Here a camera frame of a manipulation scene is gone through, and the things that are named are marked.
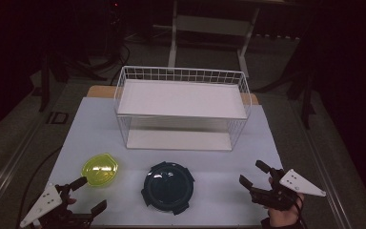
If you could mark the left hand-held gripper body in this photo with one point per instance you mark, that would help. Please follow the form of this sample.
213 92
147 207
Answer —
44 203

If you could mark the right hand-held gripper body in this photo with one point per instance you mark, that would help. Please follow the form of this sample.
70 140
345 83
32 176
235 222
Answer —
298 184

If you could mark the yellow-green translucent bowl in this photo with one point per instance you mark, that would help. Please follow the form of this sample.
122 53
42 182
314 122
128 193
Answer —
100 170

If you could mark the glass container with dark lid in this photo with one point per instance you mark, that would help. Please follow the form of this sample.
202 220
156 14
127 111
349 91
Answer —
168 187

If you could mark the person's left hand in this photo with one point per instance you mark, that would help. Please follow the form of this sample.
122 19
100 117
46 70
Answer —
71 201

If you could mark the person's right hand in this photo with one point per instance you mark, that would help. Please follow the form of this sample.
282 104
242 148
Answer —
282 218

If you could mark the white table sheet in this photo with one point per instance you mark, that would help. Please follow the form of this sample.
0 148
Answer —
108 133

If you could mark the floor outlet box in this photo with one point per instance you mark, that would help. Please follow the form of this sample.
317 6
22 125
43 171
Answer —
57 118

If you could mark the dark metal stand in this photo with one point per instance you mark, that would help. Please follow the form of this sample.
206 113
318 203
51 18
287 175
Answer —
306 101
45 82

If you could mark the wooden table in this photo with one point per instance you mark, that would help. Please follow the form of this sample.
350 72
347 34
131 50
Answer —
100 91

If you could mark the white metal table frame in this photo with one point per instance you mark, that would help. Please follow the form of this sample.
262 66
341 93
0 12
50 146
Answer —
213 25

